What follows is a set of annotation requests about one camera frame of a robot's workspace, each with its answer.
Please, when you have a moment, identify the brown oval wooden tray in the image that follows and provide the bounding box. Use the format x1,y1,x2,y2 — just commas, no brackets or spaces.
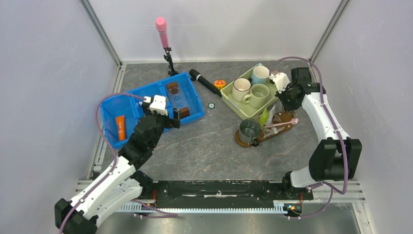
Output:
235,112,299,148

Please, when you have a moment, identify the pink microphone on stand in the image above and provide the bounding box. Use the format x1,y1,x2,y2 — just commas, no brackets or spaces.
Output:
155,17,178,76

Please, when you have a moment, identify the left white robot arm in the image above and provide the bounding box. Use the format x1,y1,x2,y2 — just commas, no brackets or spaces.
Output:
55,102,181,234

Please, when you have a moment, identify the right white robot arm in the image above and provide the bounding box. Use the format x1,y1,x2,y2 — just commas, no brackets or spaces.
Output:
269,73,362,199

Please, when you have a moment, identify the green plastic basket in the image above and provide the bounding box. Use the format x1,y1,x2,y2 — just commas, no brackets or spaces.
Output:
220,63,278,119

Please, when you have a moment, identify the light blue mug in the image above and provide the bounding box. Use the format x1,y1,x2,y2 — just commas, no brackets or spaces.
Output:
251,65,270,85

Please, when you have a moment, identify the clear plastic toothbrush holder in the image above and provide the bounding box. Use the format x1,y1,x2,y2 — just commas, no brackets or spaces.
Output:
258,112,293,142

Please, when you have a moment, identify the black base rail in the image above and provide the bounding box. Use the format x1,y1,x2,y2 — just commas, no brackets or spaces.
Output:
132,180,305,214

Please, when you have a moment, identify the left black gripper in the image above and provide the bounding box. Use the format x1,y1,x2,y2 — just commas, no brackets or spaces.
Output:
142,102,180,149

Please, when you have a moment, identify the grey toothbrush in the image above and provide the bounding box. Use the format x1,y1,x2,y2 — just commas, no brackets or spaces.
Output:
264,125,285,134

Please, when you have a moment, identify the black cylinder marker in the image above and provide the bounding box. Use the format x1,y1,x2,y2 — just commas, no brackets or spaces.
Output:
189,69,222,97

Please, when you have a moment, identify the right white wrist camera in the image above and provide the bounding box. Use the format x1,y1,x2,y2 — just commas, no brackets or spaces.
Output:
268,73,290,93

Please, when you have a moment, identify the orange yellow toy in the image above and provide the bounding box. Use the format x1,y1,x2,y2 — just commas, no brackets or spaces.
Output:
213,80,226,90

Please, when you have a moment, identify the green toothpaste tube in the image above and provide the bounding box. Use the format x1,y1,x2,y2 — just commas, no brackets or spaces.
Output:
260,107,269,126

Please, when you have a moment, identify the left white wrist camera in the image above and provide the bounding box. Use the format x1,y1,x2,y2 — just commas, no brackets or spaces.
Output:
149,95,168,116

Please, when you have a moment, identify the white toothpaste tube red cap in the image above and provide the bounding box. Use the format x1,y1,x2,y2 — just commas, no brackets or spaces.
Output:
265,104,276,125

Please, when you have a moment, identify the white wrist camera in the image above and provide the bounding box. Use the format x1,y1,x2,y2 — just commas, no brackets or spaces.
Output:
149,95,168,116
268,73,290,93

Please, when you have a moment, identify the white mug brown rim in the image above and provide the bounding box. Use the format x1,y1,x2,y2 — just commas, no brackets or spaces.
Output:
231,78,251,102

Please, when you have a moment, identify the dark grey mug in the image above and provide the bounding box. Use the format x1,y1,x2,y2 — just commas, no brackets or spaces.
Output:
239,119,261,147

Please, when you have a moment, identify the orange toothpaste tube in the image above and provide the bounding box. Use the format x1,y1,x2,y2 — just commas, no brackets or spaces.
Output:
115,115,126,141

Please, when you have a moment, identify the blue compartment bin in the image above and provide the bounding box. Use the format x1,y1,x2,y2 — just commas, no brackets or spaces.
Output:
100,72,205,149

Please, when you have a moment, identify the light green mug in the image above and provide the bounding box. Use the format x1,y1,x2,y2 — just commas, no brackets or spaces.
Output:
242,83,270,109

